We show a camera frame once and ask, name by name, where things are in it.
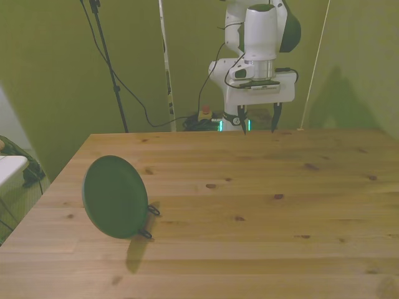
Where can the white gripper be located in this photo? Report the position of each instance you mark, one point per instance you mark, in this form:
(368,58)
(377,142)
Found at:
(265,97)

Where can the speckled robot base platform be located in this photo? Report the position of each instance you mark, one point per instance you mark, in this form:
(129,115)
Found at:
(260,118)

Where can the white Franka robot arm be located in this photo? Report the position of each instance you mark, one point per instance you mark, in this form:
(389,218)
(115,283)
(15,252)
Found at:
(260,31)

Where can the dark green round plate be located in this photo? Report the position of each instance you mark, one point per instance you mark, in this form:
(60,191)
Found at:
(112,196)

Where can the person's hand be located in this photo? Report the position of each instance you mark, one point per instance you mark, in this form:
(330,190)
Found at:
(1,145)

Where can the red emergency stop button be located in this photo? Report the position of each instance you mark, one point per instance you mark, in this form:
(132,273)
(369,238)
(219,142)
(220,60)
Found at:
(205,109)

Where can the black tripod stand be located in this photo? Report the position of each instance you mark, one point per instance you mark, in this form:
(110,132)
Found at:
(117,90)

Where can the dark green jacket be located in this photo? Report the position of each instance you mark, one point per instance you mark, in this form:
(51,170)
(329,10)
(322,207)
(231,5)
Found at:
(29,169)

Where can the white side table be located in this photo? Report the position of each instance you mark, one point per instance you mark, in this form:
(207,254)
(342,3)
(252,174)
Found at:
(9,168)

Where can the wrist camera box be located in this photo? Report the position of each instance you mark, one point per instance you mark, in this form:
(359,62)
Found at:
(262,88)

